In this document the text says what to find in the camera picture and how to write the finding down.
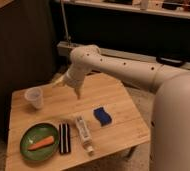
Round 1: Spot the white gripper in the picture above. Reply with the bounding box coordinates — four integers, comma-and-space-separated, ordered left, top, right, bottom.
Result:
52, 67, 86, 99

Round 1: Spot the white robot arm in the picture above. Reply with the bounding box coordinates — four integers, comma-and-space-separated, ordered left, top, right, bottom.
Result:
54, 45, 190, 171

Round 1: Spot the translucent plastic cup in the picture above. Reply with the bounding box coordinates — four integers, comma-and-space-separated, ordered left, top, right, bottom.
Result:
24, 87, 43, 110

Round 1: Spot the blue sponge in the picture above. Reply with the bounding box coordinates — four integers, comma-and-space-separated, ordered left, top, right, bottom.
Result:
93, 107, 112, 126

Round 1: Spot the black striped rectangular block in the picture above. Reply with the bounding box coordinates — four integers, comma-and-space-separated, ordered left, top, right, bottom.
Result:
59, 123, 71, 155

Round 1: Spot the metal pole stand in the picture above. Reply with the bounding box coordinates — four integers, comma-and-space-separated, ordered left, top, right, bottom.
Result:
60, 0, 71, 46

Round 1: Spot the wooden folding table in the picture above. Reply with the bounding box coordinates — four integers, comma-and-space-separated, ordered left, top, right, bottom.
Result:
6, 74, 150, 171

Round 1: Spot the white tube with cap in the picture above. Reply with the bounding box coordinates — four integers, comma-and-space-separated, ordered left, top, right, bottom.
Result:
75, 116, 94, 155

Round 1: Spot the green round plate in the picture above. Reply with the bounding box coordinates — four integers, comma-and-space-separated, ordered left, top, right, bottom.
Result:
20, 123, 59, 162

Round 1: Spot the orange carrot piece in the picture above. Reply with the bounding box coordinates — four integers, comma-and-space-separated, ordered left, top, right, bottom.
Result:
28, 136, 54, 151

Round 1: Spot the long grey case with handle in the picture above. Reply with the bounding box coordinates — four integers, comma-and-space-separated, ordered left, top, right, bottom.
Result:
57, 41, 190, 70

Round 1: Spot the cluttered wall shelf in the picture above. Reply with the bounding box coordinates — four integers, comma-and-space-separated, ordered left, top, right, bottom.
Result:
55, 0, 190, 19

